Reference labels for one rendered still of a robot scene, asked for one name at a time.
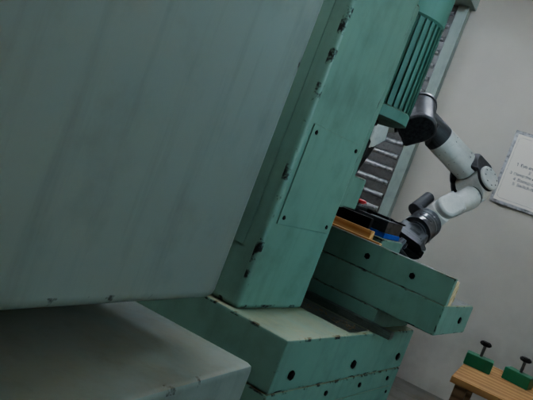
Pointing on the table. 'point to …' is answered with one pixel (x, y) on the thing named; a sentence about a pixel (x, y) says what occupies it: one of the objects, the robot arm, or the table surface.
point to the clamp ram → (354, 217)
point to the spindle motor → (415, 63)
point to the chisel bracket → (354, 193)
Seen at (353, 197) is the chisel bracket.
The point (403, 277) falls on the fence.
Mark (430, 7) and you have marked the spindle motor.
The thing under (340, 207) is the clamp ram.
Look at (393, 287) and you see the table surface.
